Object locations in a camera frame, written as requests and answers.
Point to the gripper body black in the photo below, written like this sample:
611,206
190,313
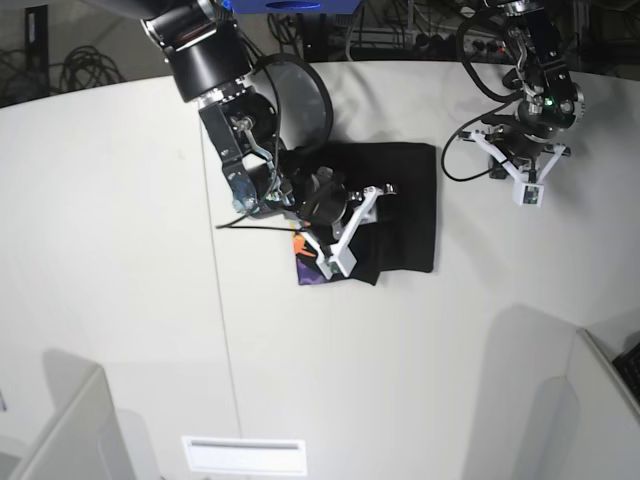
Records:
529,159
328,212

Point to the black T-shirt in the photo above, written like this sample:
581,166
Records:
409,241

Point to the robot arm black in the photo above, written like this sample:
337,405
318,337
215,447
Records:
211,61
543,99

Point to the white power strip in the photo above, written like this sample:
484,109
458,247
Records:
385,45

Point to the blue box with oval logo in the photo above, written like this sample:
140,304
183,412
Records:
292,6

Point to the black keyboard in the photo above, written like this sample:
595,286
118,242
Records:
628,367

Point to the white partition panel right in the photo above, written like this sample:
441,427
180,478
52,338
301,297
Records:
606,443

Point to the white partition panel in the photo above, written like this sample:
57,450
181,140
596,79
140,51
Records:
606,443
82,439

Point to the white partition panel left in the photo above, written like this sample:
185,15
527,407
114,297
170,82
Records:
82,439

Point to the black flat box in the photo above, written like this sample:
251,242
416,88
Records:
36,37

